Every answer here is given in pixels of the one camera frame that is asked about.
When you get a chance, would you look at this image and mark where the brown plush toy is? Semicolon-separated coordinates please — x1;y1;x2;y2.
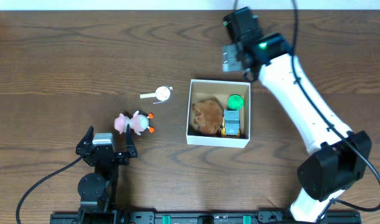
192;100;223;136

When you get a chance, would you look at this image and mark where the pink white pig figurine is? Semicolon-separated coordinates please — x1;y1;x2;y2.
114;111;155;136

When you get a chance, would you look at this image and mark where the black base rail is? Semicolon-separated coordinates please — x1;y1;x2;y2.
49;210;363;224

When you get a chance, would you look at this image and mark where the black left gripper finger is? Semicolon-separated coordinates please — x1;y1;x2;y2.
76;126;94;149
125;124;135;152

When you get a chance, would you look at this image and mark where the white cardboard box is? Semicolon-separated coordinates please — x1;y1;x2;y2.
186;80;251;148

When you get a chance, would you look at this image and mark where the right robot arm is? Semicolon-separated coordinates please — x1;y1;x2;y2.
223;7;371;222

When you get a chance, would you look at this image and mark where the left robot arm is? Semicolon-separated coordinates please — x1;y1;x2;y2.
76;126;137;213

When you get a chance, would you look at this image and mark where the yellow grey toy truck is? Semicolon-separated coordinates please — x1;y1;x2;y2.
221;110;241;138

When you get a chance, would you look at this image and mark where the wooden pig rattle drum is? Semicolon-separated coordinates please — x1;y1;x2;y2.
139;86;174;104

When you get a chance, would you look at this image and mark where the green round toy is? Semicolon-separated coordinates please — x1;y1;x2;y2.
228;95;244;110

